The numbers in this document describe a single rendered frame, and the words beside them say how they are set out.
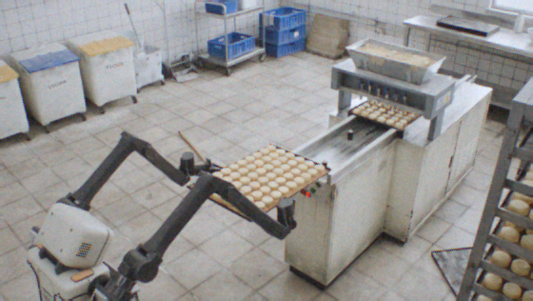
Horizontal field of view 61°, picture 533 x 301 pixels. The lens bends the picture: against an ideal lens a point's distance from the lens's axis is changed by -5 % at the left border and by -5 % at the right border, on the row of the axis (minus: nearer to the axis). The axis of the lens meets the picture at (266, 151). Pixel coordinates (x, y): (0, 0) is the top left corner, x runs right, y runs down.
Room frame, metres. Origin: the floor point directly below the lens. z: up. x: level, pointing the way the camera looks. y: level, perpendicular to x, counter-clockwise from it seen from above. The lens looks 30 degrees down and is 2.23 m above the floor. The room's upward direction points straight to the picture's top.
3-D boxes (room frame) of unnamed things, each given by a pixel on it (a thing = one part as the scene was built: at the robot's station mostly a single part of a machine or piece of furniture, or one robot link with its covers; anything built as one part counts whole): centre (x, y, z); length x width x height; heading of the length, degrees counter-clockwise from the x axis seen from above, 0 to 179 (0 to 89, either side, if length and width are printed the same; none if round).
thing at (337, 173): (2.83, -0.99, 0.87); 2.01 x 0.03 x 0.07; 139
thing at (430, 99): (2.84, -0.80, 1.01); 0.72 x 0.33 x 0.34; 49
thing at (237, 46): (6.31, 0.48, 0.29); 0.56 x 0.38 x 0.20; 144
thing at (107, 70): (5.06, 1.85, 0.38); 0.64 x 0.54 x 0.77; 43
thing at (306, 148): (3.02, -0.77, 0.87); 2.01 x 0.03 x 0.07; 139
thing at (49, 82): (4.60, 2.31, 0.38); 0.64 x 0.54 x 0.77; 45
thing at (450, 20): (5.14, -2.25, 0.93); 0.60 x 0.40 x 0.01; 47
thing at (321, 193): (2.19, -0.23, 0.77); 0.24 x 0.04 x 0.14; 49
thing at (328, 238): (2.46, -0.47, 0.45); 0.70 x 0.34 x 0.90; 139
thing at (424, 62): (2.84, -0.80, 1.28); 0.54 x 0.27 x 0.06; 49
